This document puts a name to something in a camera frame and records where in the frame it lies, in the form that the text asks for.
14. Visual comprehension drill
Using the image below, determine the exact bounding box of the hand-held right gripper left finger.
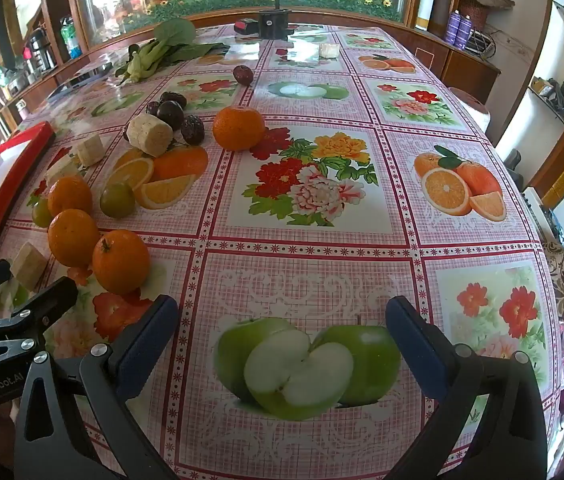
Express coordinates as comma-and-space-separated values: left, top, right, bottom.
13, 295, 180, 480

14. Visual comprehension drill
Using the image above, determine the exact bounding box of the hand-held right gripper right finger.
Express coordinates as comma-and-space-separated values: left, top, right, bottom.
385, 296, 548, 480

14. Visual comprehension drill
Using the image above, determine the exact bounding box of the orange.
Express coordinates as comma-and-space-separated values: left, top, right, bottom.
47, 209, 101, 268
47, 175, 94, 218
212, 106, 267, 152
92, 230, 151, 295

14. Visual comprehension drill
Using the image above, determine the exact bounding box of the thick pale sugarcane piece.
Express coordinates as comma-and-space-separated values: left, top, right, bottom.
126, 114, 174, 157

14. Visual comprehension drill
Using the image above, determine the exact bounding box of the smooth dark purple passion fruit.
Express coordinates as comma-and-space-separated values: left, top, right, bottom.
156, 101, 186, 131

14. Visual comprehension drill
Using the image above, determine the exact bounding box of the small green fruit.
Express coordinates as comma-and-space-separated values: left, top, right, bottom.
100, 182, 137, 219
31, 199, 54, 228

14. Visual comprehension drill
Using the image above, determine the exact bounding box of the fruit and flower tablecloth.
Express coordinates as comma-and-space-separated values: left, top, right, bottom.
0, 22, 562, 480

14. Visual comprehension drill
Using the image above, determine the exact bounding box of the small banana piece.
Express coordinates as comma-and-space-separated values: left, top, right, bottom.
77, 135, 105, 167

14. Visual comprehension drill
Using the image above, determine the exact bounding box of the dark tablet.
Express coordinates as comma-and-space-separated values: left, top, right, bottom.
48, 60, 115, 101

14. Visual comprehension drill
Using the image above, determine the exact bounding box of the steel thermos flask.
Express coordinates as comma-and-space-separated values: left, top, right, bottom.
24, 27, 58, 78

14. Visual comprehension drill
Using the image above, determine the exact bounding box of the green plastic bottle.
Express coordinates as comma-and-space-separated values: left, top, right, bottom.
59, 16, 83, 60

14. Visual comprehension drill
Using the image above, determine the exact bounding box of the white cylindrical object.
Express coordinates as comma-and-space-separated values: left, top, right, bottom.
449, 87, 492, 133

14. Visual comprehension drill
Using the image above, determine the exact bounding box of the green bok choy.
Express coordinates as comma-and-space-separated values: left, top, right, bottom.
114, 17, 230, 85

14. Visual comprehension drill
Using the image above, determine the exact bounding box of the wooden sideboard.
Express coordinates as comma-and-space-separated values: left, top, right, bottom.
414, 27, 502, 106

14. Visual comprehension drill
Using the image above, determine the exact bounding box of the black round device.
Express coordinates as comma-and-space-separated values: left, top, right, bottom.
258, 4, 291, 41

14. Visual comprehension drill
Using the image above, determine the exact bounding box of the wicker basket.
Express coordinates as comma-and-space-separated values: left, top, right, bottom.
459, 0, 515, 31

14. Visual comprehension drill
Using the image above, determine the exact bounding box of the metal wire rack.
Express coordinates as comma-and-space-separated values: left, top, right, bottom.
466, 30, 497, 58

